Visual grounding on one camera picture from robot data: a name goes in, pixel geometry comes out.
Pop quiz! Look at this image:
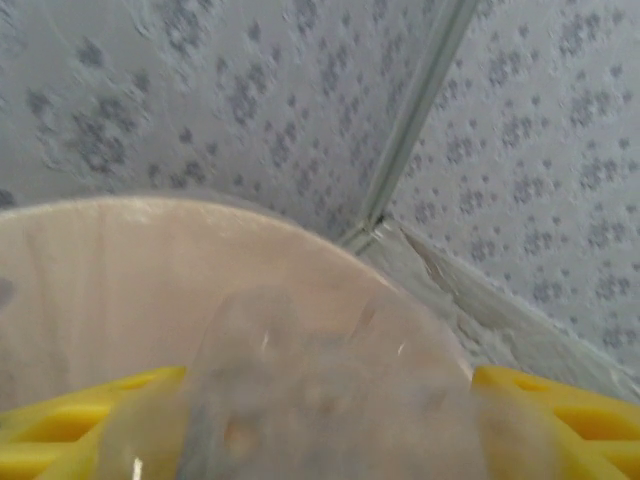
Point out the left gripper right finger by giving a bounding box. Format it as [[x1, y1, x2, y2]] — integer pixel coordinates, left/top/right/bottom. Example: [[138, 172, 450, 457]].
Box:
[[472, 364, 640, 480]]

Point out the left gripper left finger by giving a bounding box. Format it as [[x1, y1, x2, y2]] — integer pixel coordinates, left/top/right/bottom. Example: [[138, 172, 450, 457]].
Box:
[[0, 366, 189, 480]]

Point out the clear unlabelled plastic bottle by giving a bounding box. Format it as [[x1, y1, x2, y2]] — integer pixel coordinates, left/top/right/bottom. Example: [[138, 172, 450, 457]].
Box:
[[97, 284, 501, 480]]

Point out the beige plastic bin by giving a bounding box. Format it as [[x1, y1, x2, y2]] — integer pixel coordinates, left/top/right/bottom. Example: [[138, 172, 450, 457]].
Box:
[[0, 196, 475, 480]]

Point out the aluminium frame post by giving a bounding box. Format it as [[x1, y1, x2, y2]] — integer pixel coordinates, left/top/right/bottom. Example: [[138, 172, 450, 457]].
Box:
[[342, 0, 481, 236]]

